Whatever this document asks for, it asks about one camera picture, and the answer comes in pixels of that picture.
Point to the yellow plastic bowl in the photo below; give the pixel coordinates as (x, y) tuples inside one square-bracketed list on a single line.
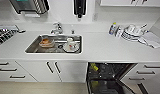
[(93, 67)]

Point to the chrome kitchen faucet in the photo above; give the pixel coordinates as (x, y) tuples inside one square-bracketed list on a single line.
[(57, 27)]

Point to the white upper kitchen cabinet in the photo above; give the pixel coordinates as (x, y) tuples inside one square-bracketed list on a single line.
[(131, 2)]

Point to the white kitchen drawer unit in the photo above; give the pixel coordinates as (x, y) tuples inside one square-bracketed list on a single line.
[(146, 71), (11, 70)]

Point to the white kitchen cloth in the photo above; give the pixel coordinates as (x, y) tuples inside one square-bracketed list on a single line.
[(152, 39)]

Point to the white patterned mug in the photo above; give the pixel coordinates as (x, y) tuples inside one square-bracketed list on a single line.
[(72, 45)]

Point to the small chrome tap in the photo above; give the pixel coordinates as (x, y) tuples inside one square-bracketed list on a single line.
[(72, 31)]

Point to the stainless steel sink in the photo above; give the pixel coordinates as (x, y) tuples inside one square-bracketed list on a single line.
[(52, 49)]

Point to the brown bowl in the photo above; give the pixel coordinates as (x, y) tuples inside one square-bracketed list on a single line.
[(46, 42)]

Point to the white base cabinet with doors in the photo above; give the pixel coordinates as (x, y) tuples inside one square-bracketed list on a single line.
[(52, 70)]

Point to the clear soap bottle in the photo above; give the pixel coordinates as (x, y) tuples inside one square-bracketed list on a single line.
[(112, 29)]

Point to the stainless steel dishwasher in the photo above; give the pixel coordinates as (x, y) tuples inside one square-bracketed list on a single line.
[(106, 80)]

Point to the stack of white dishes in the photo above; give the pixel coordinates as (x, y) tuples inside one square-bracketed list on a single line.
[(132, 32)]

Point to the grey paper towel dispenser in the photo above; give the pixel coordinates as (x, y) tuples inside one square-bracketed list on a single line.
[(29, 6)]

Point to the grey dish tray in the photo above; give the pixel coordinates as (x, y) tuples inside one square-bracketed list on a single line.
[(4, 35)]

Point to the white wall outlet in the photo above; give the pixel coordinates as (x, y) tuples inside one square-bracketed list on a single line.
[(95, 16)]

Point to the black wall soap dispenser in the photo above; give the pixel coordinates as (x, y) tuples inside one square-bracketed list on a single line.
[(79, 7)]

